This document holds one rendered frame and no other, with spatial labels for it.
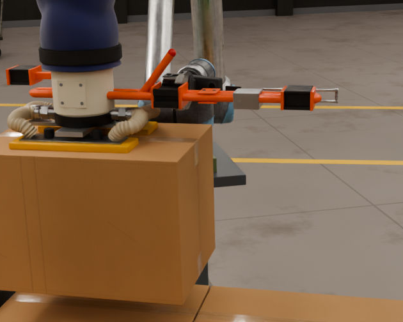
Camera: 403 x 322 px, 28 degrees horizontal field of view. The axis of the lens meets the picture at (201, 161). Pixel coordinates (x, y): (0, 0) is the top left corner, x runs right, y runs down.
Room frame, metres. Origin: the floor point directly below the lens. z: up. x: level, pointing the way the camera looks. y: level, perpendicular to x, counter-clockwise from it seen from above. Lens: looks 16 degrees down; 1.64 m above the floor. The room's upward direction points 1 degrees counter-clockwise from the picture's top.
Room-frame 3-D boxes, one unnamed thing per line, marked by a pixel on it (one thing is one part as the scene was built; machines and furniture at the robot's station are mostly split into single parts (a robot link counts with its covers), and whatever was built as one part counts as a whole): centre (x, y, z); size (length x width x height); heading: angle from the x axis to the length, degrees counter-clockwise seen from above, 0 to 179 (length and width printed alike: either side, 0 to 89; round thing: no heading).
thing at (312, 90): (2.06, -0.26, 1.20); 0.08 x 0.07 x 0.05; 77
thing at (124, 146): (2.11, 0.35, 1.09); 0.34 x 0.10 x 0.05; 77
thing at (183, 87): (2.15, 0.08, 1.20); 0.10 x 0.08 x 0.06; 167
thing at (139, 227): (2.20, 0.30, 0.87); 0.60 x 0.40 x 0.40; 76
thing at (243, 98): (2.10, -0.13, 1.19); 0.07 x 0.07 x 0.04; 77
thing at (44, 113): (2.21, 0.32, 1.13); 0.34 x 0.25 x 0.06; 77
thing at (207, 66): (2.45, 0.00, 1.20); 0.12 x 0.09 x 0.10; 167
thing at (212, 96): (2.28, 0.11, 1.20); 0.93 x 0.30 x 0.04; 77
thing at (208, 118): (2.45, 0.01, 1.08); 0.12 x 0.09 x 0.12; 85
